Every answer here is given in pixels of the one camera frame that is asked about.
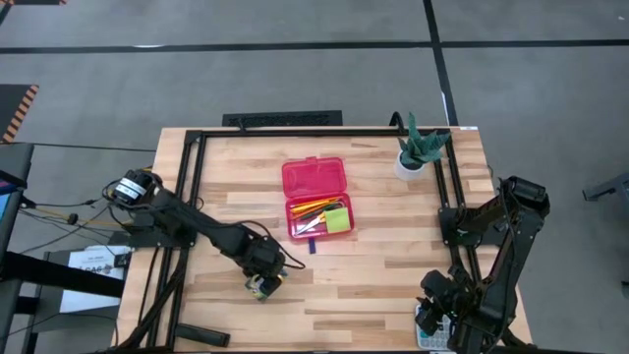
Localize white calculator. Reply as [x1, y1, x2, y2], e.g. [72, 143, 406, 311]
[415, 303, 457, 352]

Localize pink plastic pencil case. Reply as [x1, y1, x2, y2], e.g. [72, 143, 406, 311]
[281, 155, 356, 243]

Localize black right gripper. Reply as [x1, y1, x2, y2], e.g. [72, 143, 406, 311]
[414, 266, 482, 339]

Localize black floor vent grille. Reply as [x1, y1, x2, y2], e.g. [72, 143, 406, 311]
[221, 109, 344, 128]

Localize yellow crayon box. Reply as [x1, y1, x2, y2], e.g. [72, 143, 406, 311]
[245, 272, 289, 303]

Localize grey cart leg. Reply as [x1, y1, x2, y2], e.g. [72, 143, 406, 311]
[582, 170, 629, 203]

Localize white paper sheet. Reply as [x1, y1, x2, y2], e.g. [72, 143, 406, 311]
[58, 245, 133, 314]

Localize green plant in white pot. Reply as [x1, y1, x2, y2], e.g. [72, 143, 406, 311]
[394, 111, 452, 182]

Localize green sticky note pad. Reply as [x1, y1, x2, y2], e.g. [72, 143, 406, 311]
[323, 206, 353, 235]

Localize dark side desk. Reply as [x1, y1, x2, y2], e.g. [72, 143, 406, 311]
[0, 142, 35, 262]

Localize orange pencil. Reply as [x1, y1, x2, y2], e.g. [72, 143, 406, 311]
[292, 201, 341, 220]
[290, 197, 344, 212]

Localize striped hazard floor mat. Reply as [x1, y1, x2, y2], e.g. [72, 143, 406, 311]
[0, 84, 40, 145]

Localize orange-handled scissors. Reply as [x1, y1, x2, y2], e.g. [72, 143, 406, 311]
[296, 210, 329, 237]

